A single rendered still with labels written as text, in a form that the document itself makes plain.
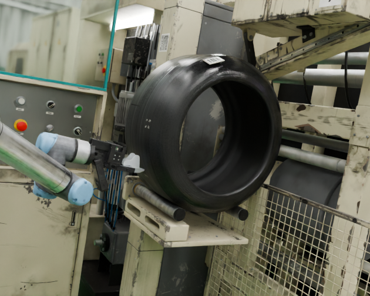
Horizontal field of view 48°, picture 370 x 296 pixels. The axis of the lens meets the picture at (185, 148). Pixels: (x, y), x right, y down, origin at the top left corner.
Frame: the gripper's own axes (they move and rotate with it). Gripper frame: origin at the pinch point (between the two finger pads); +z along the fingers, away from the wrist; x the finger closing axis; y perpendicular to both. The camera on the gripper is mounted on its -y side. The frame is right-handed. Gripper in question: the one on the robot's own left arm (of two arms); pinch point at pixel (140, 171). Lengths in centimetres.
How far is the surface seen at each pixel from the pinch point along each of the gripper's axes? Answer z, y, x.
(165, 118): -1.8, 19.5, -10.7
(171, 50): 12, 48, 26
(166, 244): 11.5, -21.1, -10.9
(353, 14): 40, 67, -35
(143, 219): 10.2, -18.6, 7.2
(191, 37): 19, 56, 26
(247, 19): 35, 68, 13
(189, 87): 3.3, 31.3, -11.7
